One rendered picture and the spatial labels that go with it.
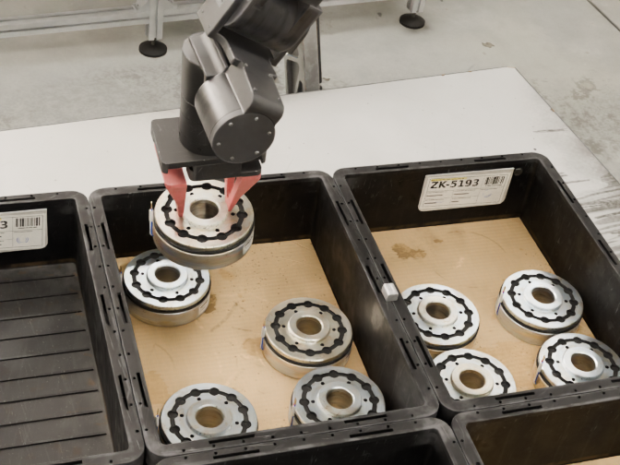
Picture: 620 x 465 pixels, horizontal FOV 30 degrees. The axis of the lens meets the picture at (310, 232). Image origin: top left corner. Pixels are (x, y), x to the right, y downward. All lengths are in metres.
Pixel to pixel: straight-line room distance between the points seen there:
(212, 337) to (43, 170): 0.53
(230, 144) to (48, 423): 0.41
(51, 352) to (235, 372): 0.21
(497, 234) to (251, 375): 0.43
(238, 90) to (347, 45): 2.50
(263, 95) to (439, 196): 0.57
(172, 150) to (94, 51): 2.25
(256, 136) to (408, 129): 0.96
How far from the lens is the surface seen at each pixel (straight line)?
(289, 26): 1.03
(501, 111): 2.04
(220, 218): 1.17
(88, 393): 1.29
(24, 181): 1.76
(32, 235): 1.39
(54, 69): 3.26
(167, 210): 1.19
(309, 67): 2.14
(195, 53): 1.04
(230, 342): 1.34
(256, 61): 1.03
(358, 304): 1.34
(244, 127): 0.99
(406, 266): 1.48
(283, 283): 1.42
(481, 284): 1.48
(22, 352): 1.33
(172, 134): 1.12
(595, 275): 1.45
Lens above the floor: 1.80
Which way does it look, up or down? 41 degrees down
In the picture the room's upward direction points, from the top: 9 degrees clockwise
